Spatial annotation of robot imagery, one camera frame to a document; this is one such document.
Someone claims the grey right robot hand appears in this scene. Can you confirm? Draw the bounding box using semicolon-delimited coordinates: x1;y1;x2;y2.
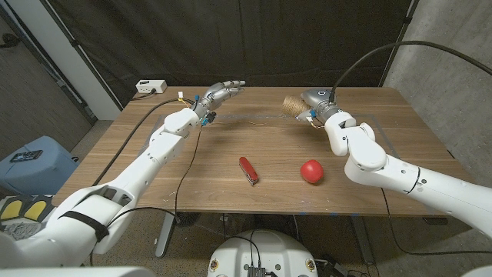
295;88;345;124

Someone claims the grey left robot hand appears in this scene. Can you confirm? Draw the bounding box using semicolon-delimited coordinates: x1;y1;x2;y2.
194;79;247;117

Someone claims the jute twine spool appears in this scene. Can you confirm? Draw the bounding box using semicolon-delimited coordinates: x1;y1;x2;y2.
218;95;311;130

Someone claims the red ball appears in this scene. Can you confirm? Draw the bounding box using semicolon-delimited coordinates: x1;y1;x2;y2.
300;159;325;185

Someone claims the black backdrop curtain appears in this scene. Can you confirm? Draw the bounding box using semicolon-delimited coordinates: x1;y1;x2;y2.
40;0;419;109

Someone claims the white power strip box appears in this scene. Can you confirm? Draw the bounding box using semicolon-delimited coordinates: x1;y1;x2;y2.
135;79;168;95

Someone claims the red pocket knife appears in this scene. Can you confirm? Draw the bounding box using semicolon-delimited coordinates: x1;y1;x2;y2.
238;156;260;186

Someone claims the black backdrop stand pole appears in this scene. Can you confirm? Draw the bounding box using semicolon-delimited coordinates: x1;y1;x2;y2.
378;0;420;88
40;0;125;112

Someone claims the grey table leg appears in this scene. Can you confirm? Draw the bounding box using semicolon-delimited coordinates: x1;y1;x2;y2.
351;215;376;266

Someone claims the white table leg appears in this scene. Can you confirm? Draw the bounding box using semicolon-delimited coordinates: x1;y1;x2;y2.
155;211;177;259

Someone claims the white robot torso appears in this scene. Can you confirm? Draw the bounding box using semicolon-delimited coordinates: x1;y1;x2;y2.
207;229;319;277

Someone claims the blue plastic bin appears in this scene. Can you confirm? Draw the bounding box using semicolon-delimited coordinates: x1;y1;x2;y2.
0;135;80;195

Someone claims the yellow foot pedal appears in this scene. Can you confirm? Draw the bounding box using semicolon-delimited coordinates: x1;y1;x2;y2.
0;198;24;222
22;196;52;222

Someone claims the grey sneaker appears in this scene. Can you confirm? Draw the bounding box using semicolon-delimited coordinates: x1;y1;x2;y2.
0;220;48;242

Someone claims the black power strip cable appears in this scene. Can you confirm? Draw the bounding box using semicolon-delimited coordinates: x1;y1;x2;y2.
130;89;158;102

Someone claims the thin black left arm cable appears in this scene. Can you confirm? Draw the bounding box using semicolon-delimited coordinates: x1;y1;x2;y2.
90;122;205;267

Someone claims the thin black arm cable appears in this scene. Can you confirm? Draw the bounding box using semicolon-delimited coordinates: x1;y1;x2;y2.
380;187;492;257
90;122;205;267

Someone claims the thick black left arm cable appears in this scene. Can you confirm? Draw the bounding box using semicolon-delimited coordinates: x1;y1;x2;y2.
91;98;195;188

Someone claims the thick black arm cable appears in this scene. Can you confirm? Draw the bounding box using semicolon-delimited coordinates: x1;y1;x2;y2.
91;98;195;188
328;40;492;104

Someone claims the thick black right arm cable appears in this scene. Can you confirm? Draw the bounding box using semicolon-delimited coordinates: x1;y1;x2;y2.
328;40;492;104

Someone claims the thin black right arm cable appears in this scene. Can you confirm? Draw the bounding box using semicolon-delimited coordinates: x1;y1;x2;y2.
380;187;492;257

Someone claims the black torso cable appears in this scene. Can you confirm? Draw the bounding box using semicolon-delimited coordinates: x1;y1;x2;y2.
224;229;263;267

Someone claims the black door handle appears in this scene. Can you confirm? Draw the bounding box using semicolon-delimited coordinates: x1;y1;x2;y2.
0;33;22;50

